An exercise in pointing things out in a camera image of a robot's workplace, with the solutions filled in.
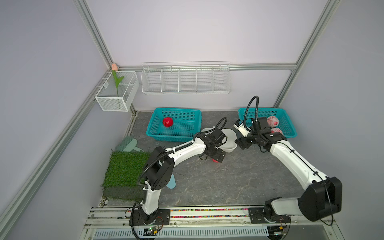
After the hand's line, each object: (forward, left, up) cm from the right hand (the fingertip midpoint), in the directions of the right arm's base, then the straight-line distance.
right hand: (242, 134), depth 85 cm
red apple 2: (-15, +17, -4) cm, 22 cm away
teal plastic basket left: (+23, +34, -17) cm, 44 cm away
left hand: (-8, +15, -9) cm, 19 cm away
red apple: (+19, +47, -11) cm, 52 cm away
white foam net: (+20, -26, -10) cm, 34 cm away
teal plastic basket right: (+17, -37, -11) cm, 42 cm away
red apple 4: (+10, -24, -11) cm, 28 cm away
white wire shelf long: (+38, +33, +13) cm, 52 cm away
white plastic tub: (-9, +9, +5) cm, 13 cm away
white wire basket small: (+13, +74, +18) cm, 78 cm away
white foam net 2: (+10, -27, -9) cm, 30 cm away
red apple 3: (+17, -29, -10) cm, 35 cm away
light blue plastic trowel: (-23, +40, -15) cm, 49 cm away
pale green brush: (+5, +74, -18) cm, 76 cm away
